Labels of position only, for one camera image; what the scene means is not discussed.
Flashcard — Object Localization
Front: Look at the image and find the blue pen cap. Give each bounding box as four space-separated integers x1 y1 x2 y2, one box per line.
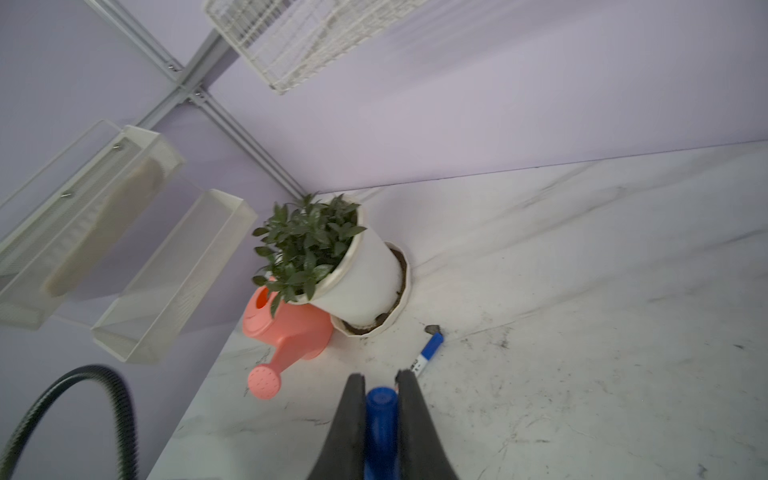
364 387 399 480

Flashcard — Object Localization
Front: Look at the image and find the white wire wall basket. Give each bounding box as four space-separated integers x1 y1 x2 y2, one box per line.
202 0 425 95

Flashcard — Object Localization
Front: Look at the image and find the pink watering can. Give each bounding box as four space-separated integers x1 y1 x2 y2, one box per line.
242 287 334 399

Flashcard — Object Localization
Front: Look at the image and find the green potted plant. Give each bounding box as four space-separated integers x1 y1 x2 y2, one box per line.
252 194 411 338

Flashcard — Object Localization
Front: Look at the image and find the white marker pen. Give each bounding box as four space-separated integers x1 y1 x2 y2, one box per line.
410 332 444 376

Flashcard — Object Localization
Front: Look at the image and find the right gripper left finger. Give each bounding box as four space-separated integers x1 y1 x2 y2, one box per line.
308 373 366 480

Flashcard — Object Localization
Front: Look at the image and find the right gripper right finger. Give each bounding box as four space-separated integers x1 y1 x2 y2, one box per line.
395 370 458 480

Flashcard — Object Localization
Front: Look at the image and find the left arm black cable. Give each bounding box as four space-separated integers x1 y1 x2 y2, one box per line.
0 364 140 480

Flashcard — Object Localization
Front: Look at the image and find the white two-tier mesh shelf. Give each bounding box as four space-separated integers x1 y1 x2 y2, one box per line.
1 120 257 365

